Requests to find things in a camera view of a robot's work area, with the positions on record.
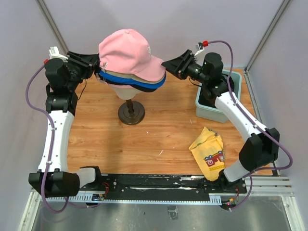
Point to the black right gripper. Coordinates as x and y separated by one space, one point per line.
180 64

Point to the cream mannequin head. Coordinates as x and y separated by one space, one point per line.
126 93

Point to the blue cap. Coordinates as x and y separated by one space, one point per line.
120 81

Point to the light teal plastic bin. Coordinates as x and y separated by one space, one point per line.
206 111

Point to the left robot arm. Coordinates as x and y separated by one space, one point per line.
64 74

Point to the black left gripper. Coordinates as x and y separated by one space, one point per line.
86 61

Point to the white cable duct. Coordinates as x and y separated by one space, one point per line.
94 198

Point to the yellow printed cloth hat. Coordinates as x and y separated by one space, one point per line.
208 152

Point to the pink cap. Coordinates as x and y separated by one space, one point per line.
128 52

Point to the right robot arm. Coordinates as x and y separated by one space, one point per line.
260 143

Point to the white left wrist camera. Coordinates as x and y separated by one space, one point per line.
55 57

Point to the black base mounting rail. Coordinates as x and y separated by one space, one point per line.
162 186

